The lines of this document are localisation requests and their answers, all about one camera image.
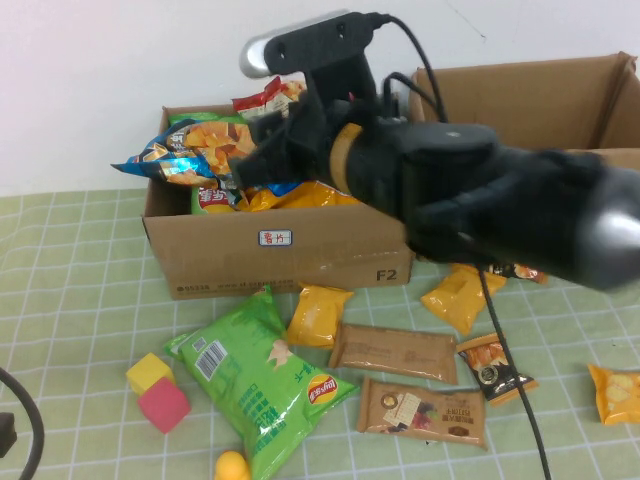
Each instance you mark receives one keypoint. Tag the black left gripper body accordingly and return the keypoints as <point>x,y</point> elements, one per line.
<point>7,435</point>

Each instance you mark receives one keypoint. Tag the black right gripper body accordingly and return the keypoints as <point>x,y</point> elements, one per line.
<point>310,145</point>

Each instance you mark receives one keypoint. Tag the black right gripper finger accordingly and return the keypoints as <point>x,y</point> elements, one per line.
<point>272,127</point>
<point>265,167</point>

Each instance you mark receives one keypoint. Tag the blue shrimp chip bag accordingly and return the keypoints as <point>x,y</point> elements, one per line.
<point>200,145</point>

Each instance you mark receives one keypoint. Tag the small black orange snack packet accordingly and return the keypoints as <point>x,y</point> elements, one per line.
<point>525,272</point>
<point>487,375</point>

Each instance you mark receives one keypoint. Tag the orange cracker packet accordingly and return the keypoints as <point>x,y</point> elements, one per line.
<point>617,395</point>

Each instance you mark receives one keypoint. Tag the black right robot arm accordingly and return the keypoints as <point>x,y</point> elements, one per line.
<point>500,200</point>

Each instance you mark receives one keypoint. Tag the red fries snack bag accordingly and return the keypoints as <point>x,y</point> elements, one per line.
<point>260,102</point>

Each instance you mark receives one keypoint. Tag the small yellow snack packet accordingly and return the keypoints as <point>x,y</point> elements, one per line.
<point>460,300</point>
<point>315,315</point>

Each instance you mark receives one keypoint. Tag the orange yellow chip bag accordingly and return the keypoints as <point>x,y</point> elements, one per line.
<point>300,197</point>

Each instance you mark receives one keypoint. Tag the green cucumber Lays chip bag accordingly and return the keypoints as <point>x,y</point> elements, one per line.
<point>210,200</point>

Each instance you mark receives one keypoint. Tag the white blue-bordered label sticker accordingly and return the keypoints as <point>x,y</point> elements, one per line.
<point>274,238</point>

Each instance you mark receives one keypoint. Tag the cardboard box printed F2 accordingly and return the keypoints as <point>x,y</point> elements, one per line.
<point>325,250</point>

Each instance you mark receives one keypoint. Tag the green checkered tablecloth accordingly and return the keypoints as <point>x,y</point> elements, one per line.
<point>75,300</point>

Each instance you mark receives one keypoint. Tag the yellow foam cube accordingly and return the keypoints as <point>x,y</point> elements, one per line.
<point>147,372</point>

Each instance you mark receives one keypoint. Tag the pink foam cube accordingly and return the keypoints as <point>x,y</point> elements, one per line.
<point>162,405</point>

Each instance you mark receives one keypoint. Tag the large brown cardboard box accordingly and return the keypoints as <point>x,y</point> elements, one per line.
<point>525,95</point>

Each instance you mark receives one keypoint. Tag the plain brown biscuit packet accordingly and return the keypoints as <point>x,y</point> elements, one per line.
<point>395,352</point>

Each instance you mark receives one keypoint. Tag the yellow ball toy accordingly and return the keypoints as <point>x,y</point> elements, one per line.
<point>231,467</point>

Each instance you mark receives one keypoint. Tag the brown picture biscuit packet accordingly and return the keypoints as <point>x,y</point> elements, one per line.
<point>420,415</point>

